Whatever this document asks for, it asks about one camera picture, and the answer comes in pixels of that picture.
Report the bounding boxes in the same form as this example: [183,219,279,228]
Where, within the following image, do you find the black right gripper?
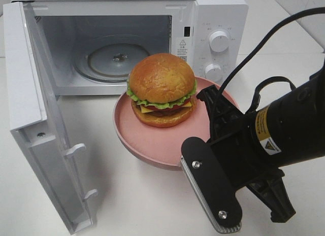
[197,85,296,222]

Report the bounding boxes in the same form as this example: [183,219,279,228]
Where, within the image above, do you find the pink round plate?
[113,77,241,171]

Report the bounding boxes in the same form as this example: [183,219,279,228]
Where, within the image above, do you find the toy burger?
[126,53,197,128]

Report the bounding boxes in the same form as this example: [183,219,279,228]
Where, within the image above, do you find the white microwave door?
[3,2,98,234]

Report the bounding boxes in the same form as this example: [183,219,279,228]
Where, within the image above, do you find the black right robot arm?
[197,70,324,223]

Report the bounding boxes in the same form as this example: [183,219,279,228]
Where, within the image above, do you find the lower white round knob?
[204,63,222,82]

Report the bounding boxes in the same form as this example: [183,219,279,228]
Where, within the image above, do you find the white round knob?
[209,30,230,52]
[204,63,222,82]

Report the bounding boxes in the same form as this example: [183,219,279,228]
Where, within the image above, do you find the upper white round knob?
[209,30,230,52]

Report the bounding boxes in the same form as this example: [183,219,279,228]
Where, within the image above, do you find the glass microwave turntable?
[74,35,150,83]

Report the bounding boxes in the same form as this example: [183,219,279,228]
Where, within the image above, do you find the white microwave oven body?
[10,0,248,96]

